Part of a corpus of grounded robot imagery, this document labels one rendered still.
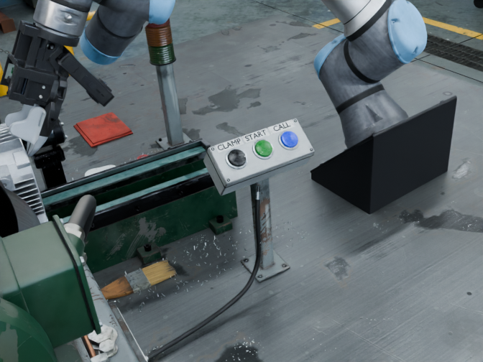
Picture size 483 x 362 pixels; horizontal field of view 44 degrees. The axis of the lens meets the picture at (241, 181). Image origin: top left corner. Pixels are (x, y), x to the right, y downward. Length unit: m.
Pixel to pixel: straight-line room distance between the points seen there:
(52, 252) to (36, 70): 0.58
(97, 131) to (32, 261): 1.28
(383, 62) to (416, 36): 0.08
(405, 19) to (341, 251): 0.48
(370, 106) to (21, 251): 1.01
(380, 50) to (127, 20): 0.53
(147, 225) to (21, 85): 0.38
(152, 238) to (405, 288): 0.49
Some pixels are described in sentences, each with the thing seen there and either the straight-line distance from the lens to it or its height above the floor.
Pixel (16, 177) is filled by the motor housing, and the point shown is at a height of 1.05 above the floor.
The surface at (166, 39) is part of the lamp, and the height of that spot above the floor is 1.09.
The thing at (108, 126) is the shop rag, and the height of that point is 0.81.
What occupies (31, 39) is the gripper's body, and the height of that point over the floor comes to 1.27.
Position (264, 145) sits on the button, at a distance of 0.98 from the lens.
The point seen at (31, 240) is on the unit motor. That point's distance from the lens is 0.44.
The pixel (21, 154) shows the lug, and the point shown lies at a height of 1.09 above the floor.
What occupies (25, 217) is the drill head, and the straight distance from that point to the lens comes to 0.85.
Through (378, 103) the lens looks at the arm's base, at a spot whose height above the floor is 0.97.
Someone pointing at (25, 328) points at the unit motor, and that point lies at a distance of 0.38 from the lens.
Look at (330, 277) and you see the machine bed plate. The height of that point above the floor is 0.80.
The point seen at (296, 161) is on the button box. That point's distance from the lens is 1.01.
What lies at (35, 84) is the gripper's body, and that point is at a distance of 0.98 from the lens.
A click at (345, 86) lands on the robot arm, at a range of 1.35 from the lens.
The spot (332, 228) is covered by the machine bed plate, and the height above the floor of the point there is 0.80.
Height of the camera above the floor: 1.56
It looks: 33 degrees down
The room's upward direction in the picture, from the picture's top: 5 degrees counter-clockwise
